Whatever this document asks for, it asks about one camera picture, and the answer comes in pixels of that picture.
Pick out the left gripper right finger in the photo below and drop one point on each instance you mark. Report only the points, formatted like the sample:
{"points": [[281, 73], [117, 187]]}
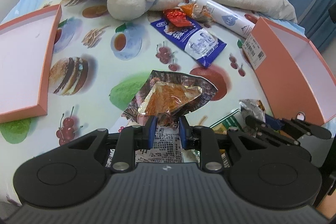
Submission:
{"points": [[264, 172]]}

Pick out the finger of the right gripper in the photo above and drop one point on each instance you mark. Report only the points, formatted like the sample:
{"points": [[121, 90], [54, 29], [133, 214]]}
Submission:
{"points": [[296, 128], [266, 133]]}

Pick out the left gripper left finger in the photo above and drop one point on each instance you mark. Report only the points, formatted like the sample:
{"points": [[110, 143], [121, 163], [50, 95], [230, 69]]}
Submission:
{"points": [[75, 172]]}

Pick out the clear dark jerky packet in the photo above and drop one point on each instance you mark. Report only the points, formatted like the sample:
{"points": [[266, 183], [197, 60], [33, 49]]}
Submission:
{"points": [[167, 96]]}

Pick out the silver crumpled snack packet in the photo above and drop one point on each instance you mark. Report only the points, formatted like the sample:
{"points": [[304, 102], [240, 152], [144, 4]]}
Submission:
{"points": [[253, 108]]}

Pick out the green yellow snack packet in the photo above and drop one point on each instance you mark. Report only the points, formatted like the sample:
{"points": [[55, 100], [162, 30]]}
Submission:
{"points": [[233, 119]]}

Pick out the pink open box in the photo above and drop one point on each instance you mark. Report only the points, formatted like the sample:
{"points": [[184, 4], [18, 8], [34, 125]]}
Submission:
{"points": [[292, 73]]}

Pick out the blue white snack packet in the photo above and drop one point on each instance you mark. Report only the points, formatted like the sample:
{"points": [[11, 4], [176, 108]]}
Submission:
{"points": [[195, 40]]}

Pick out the blue curtain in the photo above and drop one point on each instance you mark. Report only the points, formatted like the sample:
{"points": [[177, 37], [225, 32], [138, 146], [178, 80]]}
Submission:
{"points": [[319, 23]]}

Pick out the white spray bottle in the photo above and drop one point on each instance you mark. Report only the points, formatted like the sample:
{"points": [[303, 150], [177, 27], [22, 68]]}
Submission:
{"points": [[227, 18]]}

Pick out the printed fruit bed sheet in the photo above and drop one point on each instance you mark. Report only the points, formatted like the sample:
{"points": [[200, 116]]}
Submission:
{"points": [[120, 56]]}

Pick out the orange snack packet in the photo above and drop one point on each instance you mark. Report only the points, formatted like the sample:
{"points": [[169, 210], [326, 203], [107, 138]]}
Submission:
{"points": [[197, 12]]}

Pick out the small red snack packet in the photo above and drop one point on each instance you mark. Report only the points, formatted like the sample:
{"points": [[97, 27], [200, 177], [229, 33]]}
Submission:
{"points": [[177, 17]]}

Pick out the pink box lid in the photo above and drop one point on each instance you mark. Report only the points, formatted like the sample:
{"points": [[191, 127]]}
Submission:
{"points": [[26, 51]]}

